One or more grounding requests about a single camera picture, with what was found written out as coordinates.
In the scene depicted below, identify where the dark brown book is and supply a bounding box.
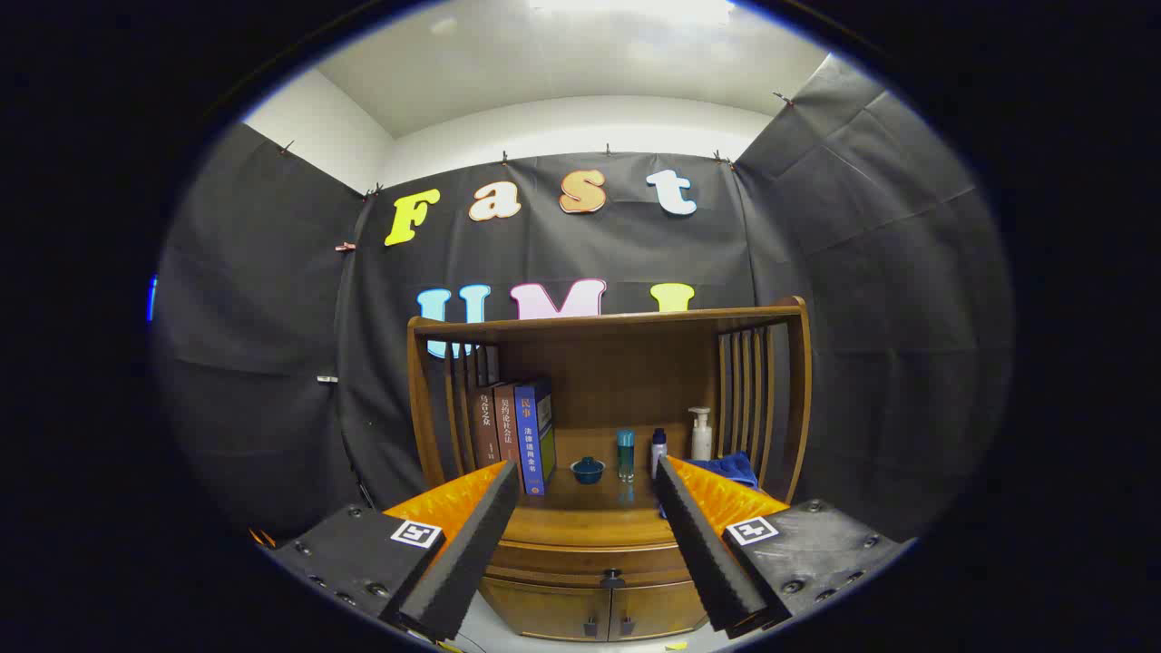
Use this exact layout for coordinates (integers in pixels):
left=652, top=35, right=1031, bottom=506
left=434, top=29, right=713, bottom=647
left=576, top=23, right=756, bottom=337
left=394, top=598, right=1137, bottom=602
left=469, top=385, right=502, bottom=468

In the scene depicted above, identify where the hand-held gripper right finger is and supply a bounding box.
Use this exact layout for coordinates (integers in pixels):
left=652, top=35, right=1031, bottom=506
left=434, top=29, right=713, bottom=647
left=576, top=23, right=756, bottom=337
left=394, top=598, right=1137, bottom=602
left=653, top=453, right=912, bottom=640

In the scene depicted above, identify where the reddish brown book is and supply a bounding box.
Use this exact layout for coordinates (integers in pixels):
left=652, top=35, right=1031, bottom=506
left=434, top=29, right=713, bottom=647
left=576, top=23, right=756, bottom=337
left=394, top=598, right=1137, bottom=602
left=494, top=383, right=524, bottom=473

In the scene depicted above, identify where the wooden countertop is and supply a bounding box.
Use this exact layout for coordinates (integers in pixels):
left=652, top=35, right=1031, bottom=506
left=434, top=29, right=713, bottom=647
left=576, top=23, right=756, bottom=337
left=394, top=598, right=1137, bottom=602
left=506, top=426, right=722, bottom=549

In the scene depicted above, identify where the blue folded towel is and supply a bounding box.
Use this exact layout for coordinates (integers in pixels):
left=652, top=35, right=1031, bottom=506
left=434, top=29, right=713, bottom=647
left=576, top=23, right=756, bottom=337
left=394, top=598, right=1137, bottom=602
left=680, top=451, right=759, bottom=491

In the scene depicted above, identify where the blue book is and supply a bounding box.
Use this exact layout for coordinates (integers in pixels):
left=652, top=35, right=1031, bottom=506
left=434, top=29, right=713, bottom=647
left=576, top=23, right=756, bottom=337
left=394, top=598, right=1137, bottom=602
left=514, top=378, right=556, bottom=497

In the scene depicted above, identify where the wooden drawer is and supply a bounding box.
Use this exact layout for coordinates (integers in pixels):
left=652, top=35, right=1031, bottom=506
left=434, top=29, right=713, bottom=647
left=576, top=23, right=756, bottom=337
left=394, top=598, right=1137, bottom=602
left=485, top=541, right=695, bottom=590

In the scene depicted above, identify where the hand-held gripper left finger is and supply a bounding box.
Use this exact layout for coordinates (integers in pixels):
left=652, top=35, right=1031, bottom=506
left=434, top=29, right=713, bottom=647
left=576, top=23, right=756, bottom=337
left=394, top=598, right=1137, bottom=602
left=268, top=461, right=522, bottom=643

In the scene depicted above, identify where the wooden cabinet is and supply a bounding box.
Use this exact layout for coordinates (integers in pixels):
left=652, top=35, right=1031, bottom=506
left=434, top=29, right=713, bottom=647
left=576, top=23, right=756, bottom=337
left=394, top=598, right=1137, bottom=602
left=406, top=297, right=813, bottom=643

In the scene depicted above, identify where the wooden cabinet door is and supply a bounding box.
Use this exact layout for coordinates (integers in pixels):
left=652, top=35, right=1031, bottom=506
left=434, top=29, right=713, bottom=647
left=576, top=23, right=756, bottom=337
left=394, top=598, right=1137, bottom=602
left=478, top=577, right=611, bottom=643
left=608, top=579, right=708, bottom=641

